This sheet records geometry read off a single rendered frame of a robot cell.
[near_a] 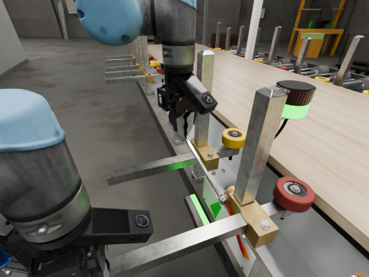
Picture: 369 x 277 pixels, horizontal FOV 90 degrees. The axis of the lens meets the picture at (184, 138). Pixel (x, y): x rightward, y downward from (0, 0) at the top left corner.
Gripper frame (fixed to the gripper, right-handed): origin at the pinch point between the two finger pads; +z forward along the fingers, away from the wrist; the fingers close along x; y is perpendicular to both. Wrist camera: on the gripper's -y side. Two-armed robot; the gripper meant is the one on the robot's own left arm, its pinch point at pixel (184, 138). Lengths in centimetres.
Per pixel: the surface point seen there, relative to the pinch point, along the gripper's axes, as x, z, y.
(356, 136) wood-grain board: -49, 4, -31
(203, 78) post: -7.8, -15.5, 1.3
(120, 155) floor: -18, 94, 127
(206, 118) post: -9.3, -2.9, 0.7
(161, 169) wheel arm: 6.9, 9.6, 2.6
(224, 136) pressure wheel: -14.2, 3.3, -3.6
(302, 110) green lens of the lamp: -4.0, -16.8, -25.2
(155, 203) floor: -13, 94, 52
